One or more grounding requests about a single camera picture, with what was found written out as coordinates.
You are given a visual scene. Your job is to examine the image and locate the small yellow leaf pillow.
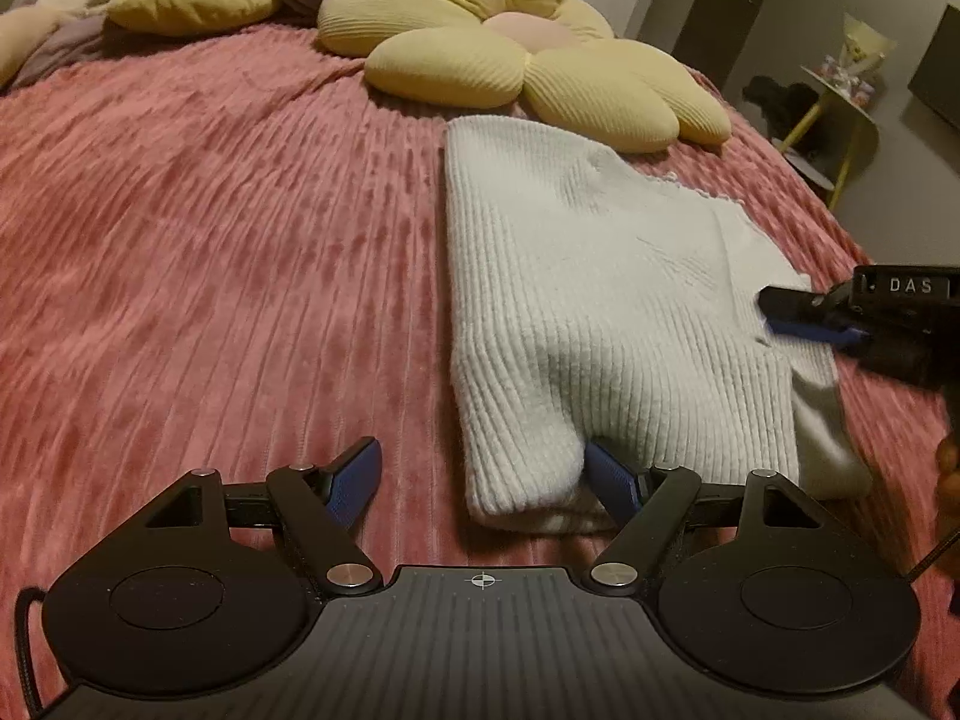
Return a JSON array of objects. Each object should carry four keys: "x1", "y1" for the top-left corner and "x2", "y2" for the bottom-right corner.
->
[{"x1": 106, "y1": 0, "x2": 281, "y2": 37}]

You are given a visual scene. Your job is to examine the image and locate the long pink plush toy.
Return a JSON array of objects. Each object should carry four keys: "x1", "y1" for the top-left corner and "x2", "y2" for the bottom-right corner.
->
[{"x1": 0, "y1": 0, "x2": 91, "y2": 85}]

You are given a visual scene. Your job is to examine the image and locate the yellow legged side table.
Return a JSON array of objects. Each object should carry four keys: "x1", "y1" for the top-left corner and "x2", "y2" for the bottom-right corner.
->
[{"x1": 775, "y1": 67, "x2": 880, "y2": 213}]

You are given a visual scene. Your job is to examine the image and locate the flower bouquet on table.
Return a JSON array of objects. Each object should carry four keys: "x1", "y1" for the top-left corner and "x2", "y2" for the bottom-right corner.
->
[{"x1": 818, "y1": 13, "x2": 896, "y2": 107}]

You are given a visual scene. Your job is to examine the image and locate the white ribbed knit sweater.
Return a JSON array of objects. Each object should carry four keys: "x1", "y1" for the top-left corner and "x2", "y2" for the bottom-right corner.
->
[{"x1": 444, "y1": 115, "x2": 871, "y2": 535}]

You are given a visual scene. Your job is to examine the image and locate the yellow flower shaped pillow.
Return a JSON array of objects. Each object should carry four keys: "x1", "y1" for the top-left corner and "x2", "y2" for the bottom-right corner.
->
[{"x1": 317, "y1": 0, "x2": 732, "y2": 154}]

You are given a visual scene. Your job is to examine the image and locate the person's right hand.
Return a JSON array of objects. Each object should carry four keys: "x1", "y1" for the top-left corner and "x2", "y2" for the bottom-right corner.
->
[{"x1": 935, "y1": 434, "x2": 960, "y2": 522}]

